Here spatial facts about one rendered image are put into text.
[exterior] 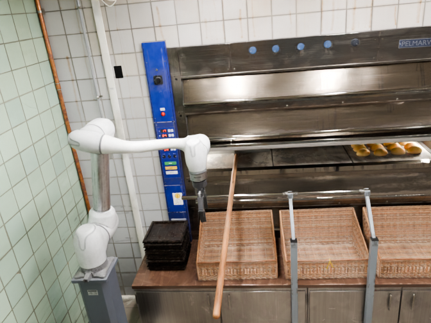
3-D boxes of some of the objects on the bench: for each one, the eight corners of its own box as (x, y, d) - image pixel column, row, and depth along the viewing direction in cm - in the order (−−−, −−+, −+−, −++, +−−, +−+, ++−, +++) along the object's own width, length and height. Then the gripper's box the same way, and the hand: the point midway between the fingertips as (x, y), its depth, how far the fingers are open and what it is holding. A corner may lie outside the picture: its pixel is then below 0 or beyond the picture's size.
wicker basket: (203, 241, 311) (200, 211, 300) (274, 238, 305) (272, 208, 295) (197, 281, 266) (192, 248, 255) (279, 279, 260) (278, 245, 250)
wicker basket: (359, 237, 297) (361, 206, 286) (436, 235, 290) (441, 203, 279) (377, 279, 252) (380, 244, 242) (469, 279, 245) (476, 242, 235)
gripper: (194, 169, 207) (199, 203, 216) (189, 191, 185) (195, 228, 193) (207, 168, 207) (212, 202, 215) (204, 189, 184) (210, 227, 192)
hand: (204, 213), depth 204 cm, fingers open, 13 cm apart
